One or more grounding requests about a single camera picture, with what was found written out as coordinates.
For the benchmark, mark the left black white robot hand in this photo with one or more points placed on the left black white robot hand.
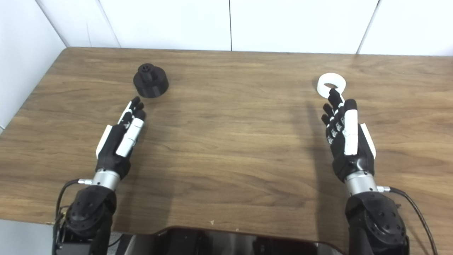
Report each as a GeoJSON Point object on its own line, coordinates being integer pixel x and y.
{"type": "Point", "coordinates": [113, 148]}

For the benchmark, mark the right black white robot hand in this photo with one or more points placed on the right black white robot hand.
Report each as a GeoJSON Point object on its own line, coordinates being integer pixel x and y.
{"type": "Point", "coordinates": [354, 163]}

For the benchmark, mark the round black part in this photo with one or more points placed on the round black part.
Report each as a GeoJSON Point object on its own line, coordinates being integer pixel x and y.
{"type": "Point", "coordinates": [152, 86]}

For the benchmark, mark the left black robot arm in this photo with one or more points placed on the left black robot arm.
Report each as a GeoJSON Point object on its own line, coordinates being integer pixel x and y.
{"type": "Point", "coordinates": [88, 216]}

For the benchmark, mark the black robot torso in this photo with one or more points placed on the black robot torso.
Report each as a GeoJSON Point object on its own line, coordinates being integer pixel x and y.
{"type": "Point", "coordinates": [226, 244]}

